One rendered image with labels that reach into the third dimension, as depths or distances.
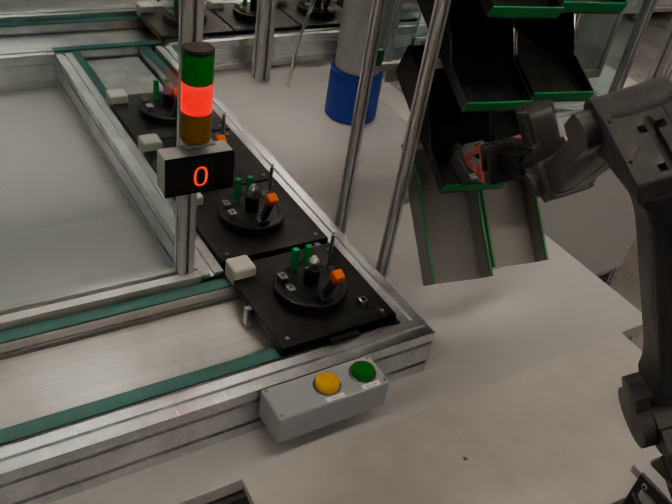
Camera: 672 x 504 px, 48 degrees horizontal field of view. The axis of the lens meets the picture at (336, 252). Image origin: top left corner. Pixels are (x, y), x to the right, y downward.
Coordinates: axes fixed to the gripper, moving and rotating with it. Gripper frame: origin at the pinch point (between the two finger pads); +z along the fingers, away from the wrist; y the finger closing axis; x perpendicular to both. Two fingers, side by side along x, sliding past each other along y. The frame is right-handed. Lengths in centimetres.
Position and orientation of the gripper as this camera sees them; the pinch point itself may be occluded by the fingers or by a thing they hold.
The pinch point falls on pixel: (478, 156)
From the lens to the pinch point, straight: 137.0
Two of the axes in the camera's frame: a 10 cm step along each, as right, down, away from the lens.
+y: -8.7, 2.4, -4.3
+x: 1.3, 9.5, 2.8
